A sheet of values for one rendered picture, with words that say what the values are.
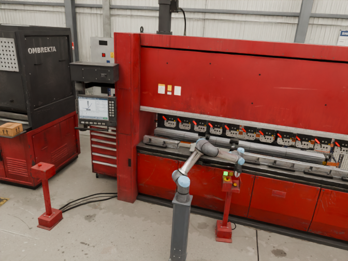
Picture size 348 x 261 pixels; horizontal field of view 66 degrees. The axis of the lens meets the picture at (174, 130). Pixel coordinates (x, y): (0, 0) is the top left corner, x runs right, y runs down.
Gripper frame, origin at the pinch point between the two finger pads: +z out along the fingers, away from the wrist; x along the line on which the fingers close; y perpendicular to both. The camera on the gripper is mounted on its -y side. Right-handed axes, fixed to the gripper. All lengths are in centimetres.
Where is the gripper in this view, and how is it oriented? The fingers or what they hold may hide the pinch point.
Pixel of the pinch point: (236, 176)
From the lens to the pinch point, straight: 315.5
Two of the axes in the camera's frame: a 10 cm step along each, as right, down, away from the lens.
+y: 1.1, -4.3, 9.0
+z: -0.4, 9.0, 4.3
